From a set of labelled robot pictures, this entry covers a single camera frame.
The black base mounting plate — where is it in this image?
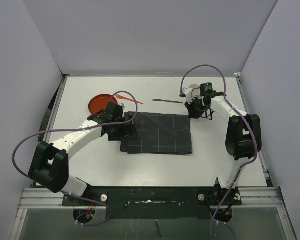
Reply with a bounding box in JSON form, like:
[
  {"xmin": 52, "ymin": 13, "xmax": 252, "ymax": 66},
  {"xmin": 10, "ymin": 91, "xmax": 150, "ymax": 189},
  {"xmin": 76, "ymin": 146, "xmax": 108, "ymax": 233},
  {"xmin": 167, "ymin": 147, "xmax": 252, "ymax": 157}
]
[{"xmin": 62, "ymin": 184, "xmax": 242, "ymax": 222}]

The purple cable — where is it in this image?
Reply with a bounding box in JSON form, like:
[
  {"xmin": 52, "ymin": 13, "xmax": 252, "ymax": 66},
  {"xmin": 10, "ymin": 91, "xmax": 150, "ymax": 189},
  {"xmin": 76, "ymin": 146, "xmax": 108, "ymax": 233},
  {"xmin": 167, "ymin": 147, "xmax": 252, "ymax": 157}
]
[
  {"xmin": 179, "ymin": 64, "xmax": 260, "ymax": 240},
  {"xmin": 11, "ymin": 90, "xmax": 141, "ymax": 227}
]

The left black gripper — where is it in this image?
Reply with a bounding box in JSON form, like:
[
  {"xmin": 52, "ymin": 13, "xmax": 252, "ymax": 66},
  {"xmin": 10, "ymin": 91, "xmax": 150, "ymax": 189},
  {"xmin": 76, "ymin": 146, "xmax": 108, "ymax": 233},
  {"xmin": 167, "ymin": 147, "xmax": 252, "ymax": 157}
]
[{"xmin": 108, "ymin": 114, "xmax": 137, "ymax": 141}]

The pink white mug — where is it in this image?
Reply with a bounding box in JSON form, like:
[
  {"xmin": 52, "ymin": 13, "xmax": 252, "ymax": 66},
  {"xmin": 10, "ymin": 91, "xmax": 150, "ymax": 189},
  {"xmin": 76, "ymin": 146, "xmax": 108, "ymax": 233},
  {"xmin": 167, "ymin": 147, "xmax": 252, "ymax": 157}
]
[{"xmin": 189, "ymin": 84, "xmax": 201, "ymax": 98}]

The dark checked cloth placemat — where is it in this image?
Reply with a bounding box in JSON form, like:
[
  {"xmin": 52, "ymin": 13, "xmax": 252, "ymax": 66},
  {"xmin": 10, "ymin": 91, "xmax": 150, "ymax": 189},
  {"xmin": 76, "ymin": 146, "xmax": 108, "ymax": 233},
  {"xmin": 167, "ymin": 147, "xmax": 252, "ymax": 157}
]
[{"xmin": 120, "ymin": 112, "xmax": 193, "ymax": 155}]

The blue plastic knife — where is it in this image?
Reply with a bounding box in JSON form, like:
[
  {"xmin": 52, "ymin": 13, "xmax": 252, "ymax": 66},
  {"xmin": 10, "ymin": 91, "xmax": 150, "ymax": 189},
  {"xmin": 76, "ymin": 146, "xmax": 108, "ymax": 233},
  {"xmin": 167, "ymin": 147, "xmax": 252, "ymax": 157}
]
[{"xmin": 151, "ymin": 98, "xmax": 184, "ymax": 104}]

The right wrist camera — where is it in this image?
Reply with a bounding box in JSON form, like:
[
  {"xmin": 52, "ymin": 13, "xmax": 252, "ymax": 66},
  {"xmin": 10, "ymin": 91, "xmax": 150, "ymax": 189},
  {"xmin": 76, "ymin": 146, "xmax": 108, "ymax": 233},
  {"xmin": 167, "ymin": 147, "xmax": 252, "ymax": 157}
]
[{"xmin": 180, "ymin": 87, "xmax": 201, "ymax": 104}]

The orange round plate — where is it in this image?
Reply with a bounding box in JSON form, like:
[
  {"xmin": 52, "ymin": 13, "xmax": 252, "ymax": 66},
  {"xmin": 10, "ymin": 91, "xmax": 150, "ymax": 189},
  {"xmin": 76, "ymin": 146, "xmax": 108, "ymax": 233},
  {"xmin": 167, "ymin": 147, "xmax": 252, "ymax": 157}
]
[{"xmin": 87, "ymin": 93, "xmax": 118, "ymax": 120}]

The aluminium frame rail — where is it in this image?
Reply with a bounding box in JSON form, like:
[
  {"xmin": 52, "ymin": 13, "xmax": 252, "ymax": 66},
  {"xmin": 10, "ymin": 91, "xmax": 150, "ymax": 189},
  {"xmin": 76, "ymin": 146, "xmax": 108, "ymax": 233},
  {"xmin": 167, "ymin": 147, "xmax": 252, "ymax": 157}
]
[{"xmin": 17, "ymin": 186, "xmax": 283, "ymax": 208}]

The orange plastic fork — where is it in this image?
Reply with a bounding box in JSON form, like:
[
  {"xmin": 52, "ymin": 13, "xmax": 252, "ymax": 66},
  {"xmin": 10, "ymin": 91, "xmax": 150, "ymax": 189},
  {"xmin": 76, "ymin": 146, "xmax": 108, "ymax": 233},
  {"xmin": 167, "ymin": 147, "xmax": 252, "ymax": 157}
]
[{"xmin": 114, "ymin": 94, "xmax": 144, "ymax": 105}]

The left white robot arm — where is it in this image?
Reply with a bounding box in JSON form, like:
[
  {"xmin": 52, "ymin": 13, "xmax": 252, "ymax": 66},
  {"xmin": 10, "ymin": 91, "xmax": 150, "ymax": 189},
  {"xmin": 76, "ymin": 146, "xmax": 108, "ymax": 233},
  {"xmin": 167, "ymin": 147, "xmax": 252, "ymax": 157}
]
[{"xmin": 28, "ymin": 102, "xmax": 138, "ymax": 206}]

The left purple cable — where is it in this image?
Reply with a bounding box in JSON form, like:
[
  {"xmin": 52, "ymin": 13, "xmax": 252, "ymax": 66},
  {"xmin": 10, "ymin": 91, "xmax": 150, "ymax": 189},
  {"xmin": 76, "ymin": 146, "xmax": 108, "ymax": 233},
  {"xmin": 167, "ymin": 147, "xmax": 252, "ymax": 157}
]
[{"xmin": 11, "ymin": 90, "xmax": 141, "ymax": 227}]

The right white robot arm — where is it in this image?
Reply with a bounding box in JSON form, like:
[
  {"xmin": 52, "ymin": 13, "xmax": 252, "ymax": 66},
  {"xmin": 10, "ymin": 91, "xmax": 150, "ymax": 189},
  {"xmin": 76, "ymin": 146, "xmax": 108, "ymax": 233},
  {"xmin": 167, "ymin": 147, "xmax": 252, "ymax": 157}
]
[{"xmin": 185, "ymin": 94, "xmax": 262, "ymax": 205}]

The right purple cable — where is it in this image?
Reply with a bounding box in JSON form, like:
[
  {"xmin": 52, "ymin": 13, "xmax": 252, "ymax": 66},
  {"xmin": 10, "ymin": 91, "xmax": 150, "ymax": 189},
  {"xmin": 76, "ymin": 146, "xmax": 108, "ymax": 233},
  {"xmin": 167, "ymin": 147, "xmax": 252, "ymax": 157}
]
[{"xmin": 179, "ymin": 64, "xmax": 260, "ymax": 240}]

